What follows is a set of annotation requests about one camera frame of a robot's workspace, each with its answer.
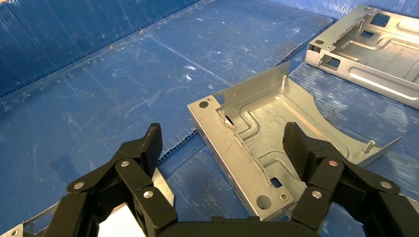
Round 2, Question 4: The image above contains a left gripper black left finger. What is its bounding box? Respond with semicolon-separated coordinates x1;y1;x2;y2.
44;122;179;237

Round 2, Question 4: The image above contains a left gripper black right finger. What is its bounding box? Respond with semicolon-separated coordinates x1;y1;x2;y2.
283;121;419;237

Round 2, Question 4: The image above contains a silver sheet metal bracket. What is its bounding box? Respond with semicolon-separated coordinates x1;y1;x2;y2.
304;4;419;110
0;168;175;237
187;61;403;222

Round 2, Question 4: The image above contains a blue corrugated plastic box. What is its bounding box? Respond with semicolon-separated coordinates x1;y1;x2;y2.
0;0;419;237

